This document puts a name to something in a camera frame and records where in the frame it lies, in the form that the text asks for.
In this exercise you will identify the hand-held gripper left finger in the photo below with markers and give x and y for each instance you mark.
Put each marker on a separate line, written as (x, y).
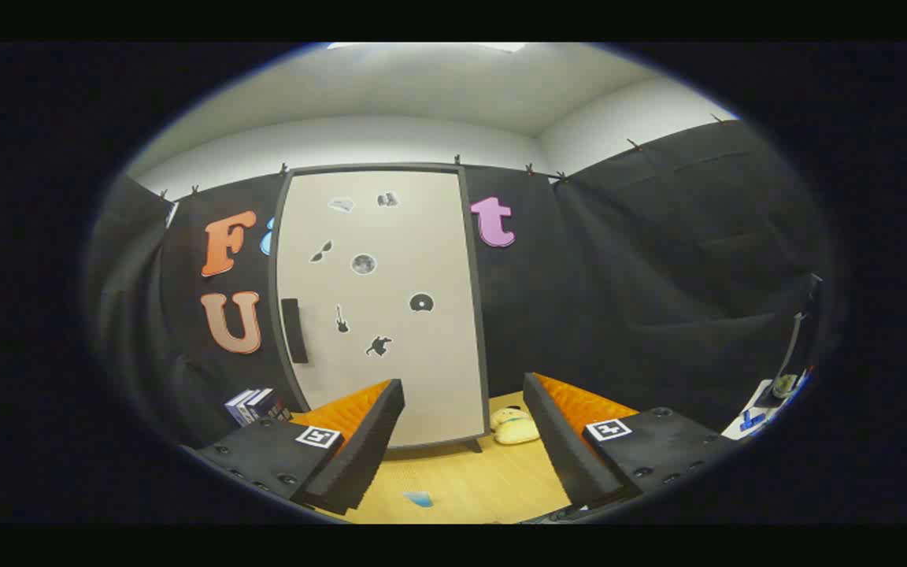
(367, 449)

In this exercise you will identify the white cabinet door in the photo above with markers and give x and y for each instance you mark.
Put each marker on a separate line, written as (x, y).
(406, 236)

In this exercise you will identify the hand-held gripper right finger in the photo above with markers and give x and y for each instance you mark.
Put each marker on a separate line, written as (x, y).
(560, 449)

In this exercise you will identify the black backdrop cloth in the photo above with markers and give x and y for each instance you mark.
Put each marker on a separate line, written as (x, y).
(619, 276)

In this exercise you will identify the small blue item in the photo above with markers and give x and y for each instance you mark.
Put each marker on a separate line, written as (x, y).
(753, 420)

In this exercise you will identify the blue white cosmetic tube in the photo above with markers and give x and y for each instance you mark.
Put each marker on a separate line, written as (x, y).
(419, 499)

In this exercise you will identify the grey cabinet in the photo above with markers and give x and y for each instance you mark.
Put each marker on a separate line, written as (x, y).
(483, 339)

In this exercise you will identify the greenish small object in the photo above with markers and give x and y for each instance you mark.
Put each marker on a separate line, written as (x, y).
(785, 385)

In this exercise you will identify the white side table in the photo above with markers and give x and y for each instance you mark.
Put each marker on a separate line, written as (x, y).
(738, 428)

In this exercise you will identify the yellow plush toy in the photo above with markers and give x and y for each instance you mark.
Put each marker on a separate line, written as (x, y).
(515, 427)

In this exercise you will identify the black desk stand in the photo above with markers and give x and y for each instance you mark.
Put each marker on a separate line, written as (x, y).
(794, 339)

